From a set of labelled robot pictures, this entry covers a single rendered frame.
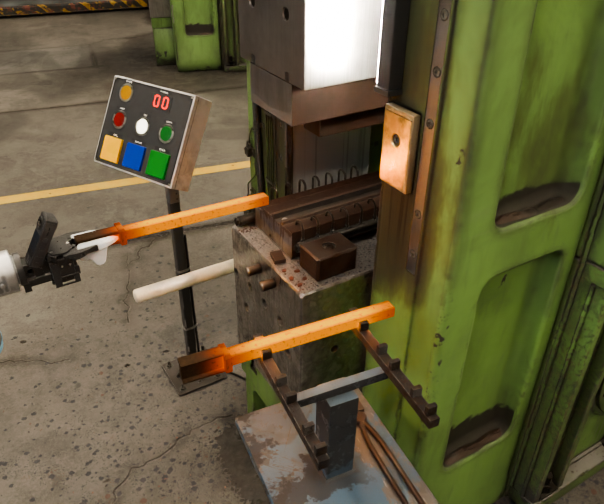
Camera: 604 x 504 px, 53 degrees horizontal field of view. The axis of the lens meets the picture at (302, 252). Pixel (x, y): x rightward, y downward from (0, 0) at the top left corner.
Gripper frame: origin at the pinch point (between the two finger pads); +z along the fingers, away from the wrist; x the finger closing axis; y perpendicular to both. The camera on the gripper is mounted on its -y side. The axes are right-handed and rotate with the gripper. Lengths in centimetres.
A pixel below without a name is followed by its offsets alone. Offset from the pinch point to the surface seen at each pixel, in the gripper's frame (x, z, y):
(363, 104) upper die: 7, 62, -20
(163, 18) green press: -480, 179, 70
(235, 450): -13, 29, 108
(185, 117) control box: -43, 35, -5
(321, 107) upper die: 7, 50, -21
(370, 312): 43, 40, 9
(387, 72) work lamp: 26, 53, -34
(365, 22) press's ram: 12, 57, -40
